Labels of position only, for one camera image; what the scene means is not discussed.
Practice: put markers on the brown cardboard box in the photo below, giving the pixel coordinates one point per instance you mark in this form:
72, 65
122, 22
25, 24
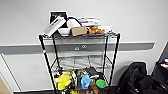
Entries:
79, 31

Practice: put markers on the orange plush toy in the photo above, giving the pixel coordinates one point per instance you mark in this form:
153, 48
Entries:
96, 30

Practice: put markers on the white bowl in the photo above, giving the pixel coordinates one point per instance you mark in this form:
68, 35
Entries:
64, 31

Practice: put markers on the black flat box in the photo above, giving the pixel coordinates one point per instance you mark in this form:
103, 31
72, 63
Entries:
93, 72

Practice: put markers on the white box with print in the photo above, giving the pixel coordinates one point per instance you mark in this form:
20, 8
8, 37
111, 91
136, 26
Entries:
106, 29

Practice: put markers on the blue plush toy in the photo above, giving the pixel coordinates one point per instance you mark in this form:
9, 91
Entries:
86, 81

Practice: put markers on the long white box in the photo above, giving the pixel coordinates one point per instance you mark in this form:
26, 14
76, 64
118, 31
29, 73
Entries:
54, 27

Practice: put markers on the green bowl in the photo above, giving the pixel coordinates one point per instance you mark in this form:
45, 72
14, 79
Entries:
101, 83

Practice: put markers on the black framed picture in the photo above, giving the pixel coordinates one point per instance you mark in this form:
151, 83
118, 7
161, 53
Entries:
57, 15

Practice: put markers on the black office chair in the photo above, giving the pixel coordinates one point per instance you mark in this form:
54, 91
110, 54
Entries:
143, 81

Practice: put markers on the white wall socket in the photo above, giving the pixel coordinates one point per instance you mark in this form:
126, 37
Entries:
84, 46
76, 48

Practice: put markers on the long grey wall band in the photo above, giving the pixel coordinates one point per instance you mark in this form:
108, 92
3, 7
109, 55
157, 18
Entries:
26, 48

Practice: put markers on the white door frame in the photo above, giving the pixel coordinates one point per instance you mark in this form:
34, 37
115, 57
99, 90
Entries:
6, 76

